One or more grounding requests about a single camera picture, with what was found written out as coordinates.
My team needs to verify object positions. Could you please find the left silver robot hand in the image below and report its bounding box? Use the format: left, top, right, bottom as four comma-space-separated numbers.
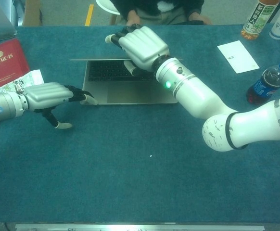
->
24, 82, 99, 130

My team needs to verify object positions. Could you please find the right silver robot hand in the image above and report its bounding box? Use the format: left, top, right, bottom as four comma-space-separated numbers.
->
105, 24, 168, 76

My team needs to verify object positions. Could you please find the silver laptop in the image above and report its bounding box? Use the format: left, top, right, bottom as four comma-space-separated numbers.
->
69, 57, 183, 106

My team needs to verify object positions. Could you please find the white peanut snack bag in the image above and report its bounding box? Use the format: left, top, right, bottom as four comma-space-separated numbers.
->
0, 69, 46, 97

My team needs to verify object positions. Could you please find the seated person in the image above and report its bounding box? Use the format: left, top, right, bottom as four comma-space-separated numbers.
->
111, 0, 213, 26

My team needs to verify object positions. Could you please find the red certificate book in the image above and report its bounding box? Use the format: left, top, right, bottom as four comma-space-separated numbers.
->
0, 38, 31, 92

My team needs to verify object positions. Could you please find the white chair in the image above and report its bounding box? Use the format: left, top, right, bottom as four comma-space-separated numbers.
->
95, 0, 122, 25

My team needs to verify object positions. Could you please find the yellow floor tape strip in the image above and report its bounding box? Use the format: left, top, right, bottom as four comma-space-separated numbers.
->
84, 4, 95, 27

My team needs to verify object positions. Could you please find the brown cardboard box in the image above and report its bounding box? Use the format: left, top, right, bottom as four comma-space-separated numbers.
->
22, 0, 43, 27

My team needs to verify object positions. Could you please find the blue table cloth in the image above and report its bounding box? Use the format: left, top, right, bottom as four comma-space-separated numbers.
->
0, 23, 280, 224

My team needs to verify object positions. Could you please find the white paper card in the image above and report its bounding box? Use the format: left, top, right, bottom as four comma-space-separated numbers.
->
217, 40, 260, 74

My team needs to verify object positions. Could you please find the tea bottle green label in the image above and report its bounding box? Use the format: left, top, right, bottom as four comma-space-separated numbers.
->
241, 0, 280, 40

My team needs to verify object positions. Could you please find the cola bottle blue label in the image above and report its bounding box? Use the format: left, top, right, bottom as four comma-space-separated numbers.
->
246, 58, 280, 105

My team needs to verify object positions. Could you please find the aluminium frame rail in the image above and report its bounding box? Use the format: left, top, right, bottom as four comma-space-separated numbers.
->
14, 223, 266, 231

